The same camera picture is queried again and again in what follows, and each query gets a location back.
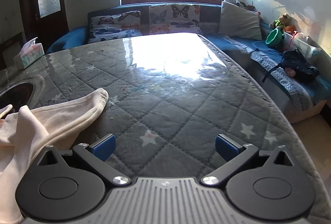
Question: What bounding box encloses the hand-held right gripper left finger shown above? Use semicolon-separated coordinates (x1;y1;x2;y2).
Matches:
37;135;130;186

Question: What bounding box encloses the round built-in hot plate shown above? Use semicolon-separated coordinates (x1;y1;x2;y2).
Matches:
0;75;46;113

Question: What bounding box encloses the blue sofa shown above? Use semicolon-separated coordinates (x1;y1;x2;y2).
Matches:
47;3;331;123

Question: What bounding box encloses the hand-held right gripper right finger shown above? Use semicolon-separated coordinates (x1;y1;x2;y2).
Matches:
202;134;294;185

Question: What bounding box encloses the teddy bear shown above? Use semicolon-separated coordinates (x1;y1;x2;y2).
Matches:
269;13;291;31

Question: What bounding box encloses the tissue box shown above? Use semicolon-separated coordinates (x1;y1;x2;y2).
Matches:
13;37;44;70

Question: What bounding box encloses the green bowl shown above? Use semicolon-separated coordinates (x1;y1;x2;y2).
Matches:
265;28;284;48

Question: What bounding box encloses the butterfly print cushion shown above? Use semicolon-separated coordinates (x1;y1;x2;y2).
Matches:
149;4;202;36
88;12;143;44

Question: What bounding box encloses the cream long-sleeved garment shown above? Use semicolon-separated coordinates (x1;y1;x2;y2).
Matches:
0;88;109;224

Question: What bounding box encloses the clear plastic bin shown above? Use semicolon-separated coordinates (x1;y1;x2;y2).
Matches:
281;31;322;65

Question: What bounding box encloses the blue patterned sofa cover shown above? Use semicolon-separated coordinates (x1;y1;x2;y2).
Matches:
204;34;324;113

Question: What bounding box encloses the dark blue bag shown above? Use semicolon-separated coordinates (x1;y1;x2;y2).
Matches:
262;48;320;83

